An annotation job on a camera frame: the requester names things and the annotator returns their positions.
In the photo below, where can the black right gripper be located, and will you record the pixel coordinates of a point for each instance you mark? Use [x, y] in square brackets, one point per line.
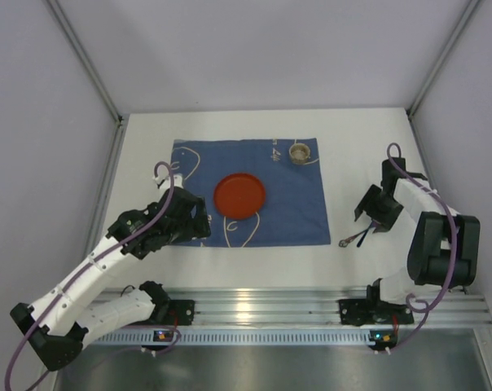
[371, 208]

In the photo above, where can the aluminium frame rail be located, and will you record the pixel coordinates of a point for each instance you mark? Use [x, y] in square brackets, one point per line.
[470, 9]
[65, 26]

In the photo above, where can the aluminium frame rail left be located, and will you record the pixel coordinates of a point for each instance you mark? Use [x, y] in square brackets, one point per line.
[65, 26]

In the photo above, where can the aluminium frame rail right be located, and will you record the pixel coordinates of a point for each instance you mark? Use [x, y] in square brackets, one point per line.
[470, 9]

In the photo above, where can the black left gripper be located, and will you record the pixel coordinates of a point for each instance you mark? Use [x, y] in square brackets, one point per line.
[198, 220]

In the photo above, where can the blue metal spoon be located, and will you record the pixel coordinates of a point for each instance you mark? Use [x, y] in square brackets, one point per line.
[363, 236]

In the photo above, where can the blue cloth placemat gold print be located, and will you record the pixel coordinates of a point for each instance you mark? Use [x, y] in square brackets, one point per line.
[294, 212]

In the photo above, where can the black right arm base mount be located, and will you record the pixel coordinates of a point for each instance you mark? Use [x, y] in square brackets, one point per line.
[371, 310]

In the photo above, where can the slotted grey cable duct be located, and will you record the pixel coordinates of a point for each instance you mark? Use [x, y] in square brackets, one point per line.
[243, 337]

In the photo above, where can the speckled ceramic cup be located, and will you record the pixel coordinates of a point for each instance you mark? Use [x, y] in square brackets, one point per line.
[299, 154]

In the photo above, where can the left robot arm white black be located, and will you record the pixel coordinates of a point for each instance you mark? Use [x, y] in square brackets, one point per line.
[62, 323]

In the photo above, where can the orange plastic plate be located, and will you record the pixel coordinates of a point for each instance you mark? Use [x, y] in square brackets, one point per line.
[239, 196]

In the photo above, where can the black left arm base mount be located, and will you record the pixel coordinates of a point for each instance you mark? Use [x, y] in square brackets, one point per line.
[167, 311]

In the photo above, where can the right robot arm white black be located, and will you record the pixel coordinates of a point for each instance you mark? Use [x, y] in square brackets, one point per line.
[444, 246]

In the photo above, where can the iridescent purple fork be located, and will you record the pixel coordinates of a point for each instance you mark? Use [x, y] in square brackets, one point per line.
[343, 243]

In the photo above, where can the aluminium front rail base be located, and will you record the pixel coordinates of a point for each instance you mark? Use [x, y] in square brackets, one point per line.
[255, 307]

